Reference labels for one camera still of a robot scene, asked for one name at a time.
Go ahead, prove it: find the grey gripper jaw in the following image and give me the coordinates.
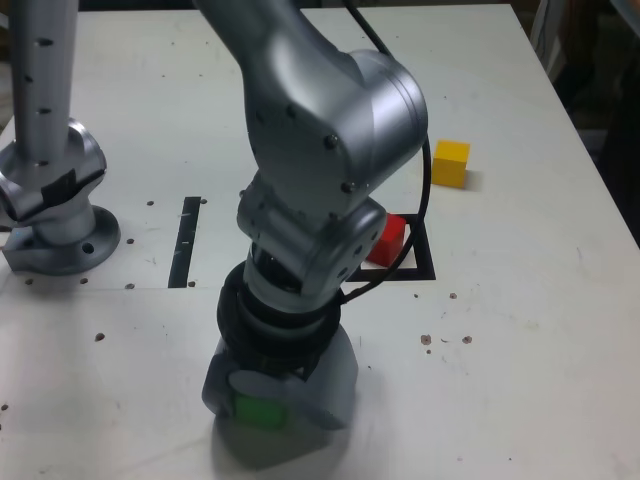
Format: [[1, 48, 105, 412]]
[[225, 329, 360, 431], [200, 339, 241, 416]]

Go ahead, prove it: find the green cube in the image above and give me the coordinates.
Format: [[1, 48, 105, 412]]
[[233, 393, 289, 431]]

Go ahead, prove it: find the red cube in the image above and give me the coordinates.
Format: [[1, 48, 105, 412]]
[[366, 213, 407, 267]]

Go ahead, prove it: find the yellow cube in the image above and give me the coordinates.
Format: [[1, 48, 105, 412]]
[[431, 140, 472, 190]]

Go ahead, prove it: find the black tape square outline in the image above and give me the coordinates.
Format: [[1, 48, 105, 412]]
[[344, 213, 437, 284]]

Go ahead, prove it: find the black tape strip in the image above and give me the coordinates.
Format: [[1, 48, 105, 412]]
[[167, 196, 201, 290]]

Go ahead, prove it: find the pale hanging cloth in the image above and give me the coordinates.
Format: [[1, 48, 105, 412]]
[[528, 0, 569, 86]]

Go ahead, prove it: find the black cable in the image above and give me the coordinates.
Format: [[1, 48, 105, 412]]
[[339, 0, 434, 304]]

